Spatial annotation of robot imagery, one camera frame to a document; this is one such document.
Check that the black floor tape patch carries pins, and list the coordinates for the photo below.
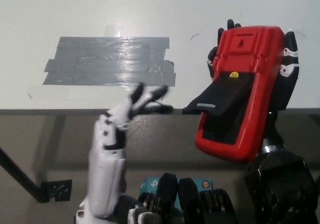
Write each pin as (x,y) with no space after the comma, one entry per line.
(56,191)

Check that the red multimeter with black stand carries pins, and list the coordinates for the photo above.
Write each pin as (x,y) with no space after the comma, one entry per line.
(250,58)

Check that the small black tape on edge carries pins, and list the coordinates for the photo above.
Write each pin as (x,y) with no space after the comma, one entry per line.
(186,112)

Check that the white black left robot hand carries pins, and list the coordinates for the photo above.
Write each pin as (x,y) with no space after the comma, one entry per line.
(105,164)

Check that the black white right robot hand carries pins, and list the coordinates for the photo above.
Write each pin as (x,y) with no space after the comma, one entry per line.
(290,66)

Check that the large grey duct tape patch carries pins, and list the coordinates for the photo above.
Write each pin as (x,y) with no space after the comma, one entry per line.
(107,61)

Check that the black diagonal table leg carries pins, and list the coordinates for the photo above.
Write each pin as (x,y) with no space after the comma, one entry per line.
(17,170)

